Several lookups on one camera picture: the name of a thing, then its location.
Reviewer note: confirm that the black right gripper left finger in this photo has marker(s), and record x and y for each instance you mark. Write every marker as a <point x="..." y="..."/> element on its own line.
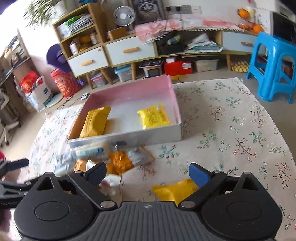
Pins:
<point x="86" y="184"/>

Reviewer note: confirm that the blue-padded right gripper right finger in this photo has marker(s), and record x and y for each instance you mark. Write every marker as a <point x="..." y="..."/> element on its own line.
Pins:
<point x="208" y="184"/>

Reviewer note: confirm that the yellow pillow snack bag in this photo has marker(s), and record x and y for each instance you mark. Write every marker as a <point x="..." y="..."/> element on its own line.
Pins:
<point x="176" y="192"/>

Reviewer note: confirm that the orange foil snack packet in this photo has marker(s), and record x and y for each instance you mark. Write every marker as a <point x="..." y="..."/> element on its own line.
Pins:
<point x="119" y="163"/>

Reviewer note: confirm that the large yellow snack bag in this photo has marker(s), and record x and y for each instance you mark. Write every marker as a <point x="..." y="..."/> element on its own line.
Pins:
<point x="95" y="122"/>

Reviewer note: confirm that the silver white snack packet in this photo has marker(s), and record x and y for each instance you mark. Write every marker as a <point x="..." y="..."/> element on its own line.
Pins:
<point x="139" y="156"/>

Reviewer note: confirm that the floral tablecloth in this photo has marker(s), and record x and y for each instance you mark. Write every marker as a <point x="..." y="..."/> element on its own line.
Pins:
<point x="225" y="128"/>

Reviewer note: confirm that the white office chair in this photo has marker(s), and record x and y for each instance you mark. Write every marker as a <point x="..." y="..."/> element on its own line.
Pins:
<point x="9" y="121"/>

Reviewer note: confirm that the yellow printed snack packet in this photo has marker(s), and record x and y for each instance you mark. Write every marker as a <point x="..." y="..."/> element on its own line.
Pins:
<point x="153" y="117"/>

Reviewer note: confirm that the pink and white cardboard box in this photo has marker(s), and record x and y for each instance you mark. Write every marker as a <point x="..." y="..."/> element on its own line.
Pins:
<point x="123" y="123"/>

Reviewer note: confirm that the white shopping bag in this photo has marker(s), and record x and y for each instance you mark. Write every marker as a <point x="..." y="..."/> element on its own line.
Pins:
<point x="37" y="93"/>

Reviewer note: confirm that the red storage box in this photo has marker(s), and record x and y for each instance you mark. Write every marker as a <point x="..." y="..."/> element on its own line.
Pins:
<point x="178" y="68"/>

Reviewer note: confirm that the purple plush toy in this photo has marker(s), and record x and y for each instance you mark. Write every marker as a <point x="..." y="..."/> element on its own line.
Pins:
<point x="56" y="58"/>

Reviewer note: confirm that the blue plastic stool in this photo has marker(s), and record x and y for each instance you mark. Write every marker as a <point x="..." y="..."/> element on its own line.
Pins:
<point x="270" y="75"/>

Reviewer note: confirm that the wooden cabinet with drawers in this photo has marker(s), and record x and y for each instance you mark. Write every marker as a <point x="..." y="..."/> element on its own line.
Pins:
<point x="124" y="50"/>

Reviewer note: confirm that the pink patterned cloth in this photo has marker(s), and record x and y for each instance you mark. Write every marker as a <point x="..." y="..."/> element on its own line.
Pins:
<point x="154" y="30"/>

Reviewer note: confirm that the white desk fan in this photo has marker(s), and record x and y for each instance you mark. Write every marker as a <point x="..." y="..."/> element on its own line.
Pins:
<point x="124" y="16"/>

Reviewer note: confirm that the potted green plant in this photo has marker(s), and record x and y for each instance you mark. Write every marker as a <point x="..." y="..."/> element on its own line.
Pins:
<point x="42" y="12"/>

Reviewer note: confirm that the framed cat picture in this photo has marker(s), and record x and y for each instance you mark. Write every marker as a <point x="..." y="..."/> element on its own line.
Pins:
<point x="148" y="11"/>

